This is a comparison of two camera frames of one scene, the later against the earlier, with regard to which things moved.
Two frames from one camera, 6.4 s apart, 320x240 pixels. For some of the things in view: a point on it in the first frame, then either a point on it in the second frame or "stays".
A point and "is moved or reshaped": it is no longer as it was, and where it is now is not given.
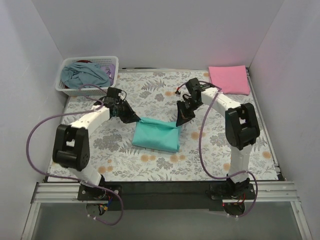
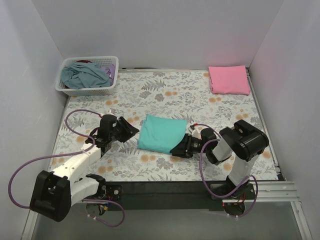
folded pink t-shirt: (231, 79) stays
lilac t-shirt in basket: (110, 70) stays
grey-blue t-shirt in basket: (79, 75) stays
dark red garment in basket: (83, 61) stays
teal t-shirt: (156, 134) is moved or reshaped
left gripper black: (122, 111) -> (120, 129)
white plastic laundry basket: (87, 76) stays
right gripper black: (185, 107) -> (187, 145)
